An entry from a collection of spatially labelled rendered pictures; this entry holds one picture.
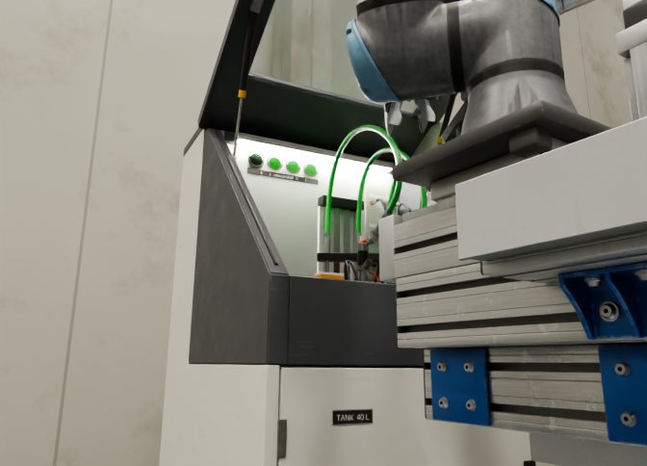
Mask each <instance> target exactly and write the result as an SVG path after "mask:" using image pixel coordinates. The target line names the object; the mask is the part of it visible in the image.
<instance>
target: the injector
mask: <svg viewBox="0 0 647 466"><path fill-rule="evenodd" d="M362 244H365V243H359V244H357V251H358V252H357V254H358V270H359V271H360V275H359V281H366V282H368V275H367V271H368V270H369V267H370V266H371V263H372V262H373V260H372V259H370V258H369V245H362Z"/></svg>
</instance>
